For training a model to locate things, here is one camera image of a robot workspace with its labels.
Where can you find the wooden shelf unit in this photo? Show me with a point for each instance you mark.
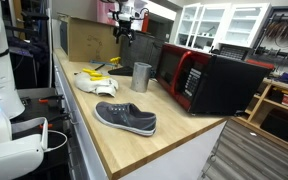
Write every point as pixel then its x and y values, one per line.
pixel 260 100

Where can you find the dark grey fabric bin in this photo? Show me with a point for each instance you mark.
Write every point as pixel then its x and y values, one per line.
pixel 144 50

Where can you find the black equipment rack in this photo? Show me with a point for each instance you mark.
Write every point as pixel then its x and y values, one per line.
pixel 34 63

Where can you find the red and black microwave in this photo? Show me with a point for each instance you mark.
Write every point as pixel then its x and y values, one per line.
pixel 224 83

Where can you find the red vertical panel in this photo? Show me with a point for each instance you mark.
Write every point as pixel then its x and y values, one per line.
pixel 145 25

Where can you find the large cardboard box blue print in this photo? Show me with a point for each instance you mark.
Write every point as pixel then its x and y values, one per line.
pixel 84 40

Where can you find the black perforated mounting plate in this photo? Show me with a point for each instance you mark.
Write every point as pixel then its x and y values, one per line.
pixel 30 108

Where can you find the black case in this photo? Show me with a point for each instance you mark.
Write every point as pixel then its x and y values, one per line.
pixel 280 126

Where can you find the white glass-door cabinet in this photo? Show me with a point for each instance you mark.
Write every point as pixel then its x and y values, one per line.
pixel 237 26

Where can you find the black wedge wrench stand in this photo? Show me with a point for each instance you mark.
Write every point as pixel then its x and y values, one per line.
pixel 122 71

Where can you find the black clamp orange tip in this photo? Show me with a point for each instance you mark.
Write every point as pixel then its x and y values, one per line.
pixel 50 98
pixel 59 118

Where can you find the black perforated tray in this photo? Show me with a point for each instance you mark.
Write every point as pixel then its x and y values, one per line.
pixel 234 52

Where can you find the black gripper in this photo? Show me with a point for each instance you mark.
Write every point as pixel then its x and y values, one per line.
pixel 124 28

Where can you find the metal cylinder cup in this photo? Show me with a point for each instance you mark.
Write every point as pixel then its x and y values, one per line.
pixel 140 78

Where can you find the black tool pegboard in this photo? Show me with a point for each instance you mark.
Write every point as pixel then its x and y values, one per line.
pixel 284 30

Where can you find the white crumpled towel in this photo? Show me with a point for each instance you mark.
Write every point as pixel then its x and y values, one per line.
pixel 90 86

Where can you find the grey canvas shoe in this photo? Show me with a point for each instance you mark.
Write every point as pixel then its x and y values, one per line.
pixel 124 116

